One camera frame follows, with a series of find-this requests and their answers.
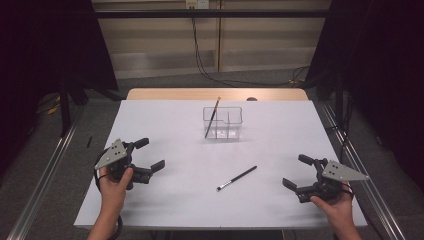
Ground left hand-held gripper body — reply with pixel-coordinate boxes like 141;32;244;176
94;138;154;192

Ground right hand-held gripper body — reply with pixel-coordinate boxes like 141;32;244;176
295;157;371;204

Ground black makeup brush silver ferrule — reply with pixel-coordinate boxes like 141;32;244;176
216;165;258;192

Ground clear plastic organizer box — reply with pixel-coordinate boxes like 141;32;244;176
202;106;244;141

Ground black makeup brush tan bristles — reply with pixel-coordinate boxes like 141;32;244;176
204;96;222;140

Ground person's right hand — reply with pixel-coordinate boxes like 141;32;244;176
309;182;355;228

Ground person's left hand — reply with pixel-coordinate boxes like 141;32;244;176
98;166;135;215

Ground white table mat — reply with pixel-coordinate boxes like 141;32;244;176
73;99;368;231

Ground wooden table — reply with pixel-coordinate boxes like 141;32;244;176
125;87;310;102

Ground black metal stand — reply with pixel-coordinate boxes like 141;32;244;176
57;74;73;138

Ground black curtain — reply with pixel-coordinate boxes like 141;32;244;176
305;0;424;193
0;0;120;176

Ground black horizontal bar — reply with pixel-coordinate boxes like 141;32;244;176
94;9;331;19

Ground right hand-held gripper cable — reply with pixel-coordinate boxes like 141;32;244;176
339;182;355;202

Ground aluminium floor rail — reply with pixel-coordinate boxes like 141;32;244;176
6;105;85;240
320;100;407;240

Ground black floor cable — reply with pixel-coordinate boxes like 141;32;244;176
326;122;355;163

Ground yellow floor cable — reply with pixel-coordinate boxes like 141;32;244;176
35;94;63;116

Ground black power cable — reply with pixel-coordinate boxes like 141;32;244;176
190;8;309;88

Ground white wall socket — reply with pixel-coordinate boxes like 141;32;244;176
185;0;210;10

